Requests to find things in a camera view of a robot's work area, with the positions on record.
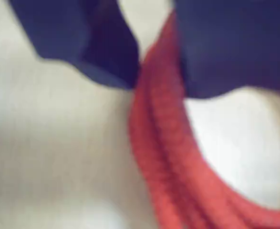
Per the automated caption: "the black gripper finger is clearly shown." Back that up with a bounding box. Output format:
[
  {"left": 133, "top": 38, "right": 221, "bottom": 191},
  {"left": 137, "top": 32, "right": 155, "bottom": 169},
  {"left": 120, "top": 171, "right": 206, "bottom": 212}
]
[
  {"left": 173, "top": 0, "right": 280, "bottom": 100},
  {"left": 8, "top": 0, "right": 140, "bottom": 90}
]

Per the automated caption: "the red charging cable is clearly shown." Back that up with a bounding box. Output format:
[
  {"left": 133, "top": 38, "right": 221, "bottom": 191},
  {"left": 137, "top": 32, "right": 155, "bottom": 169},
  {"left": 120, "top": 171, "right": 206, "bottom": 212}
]
[{"left": 129, "top": 9, "right": 280, "bottom": 229}]

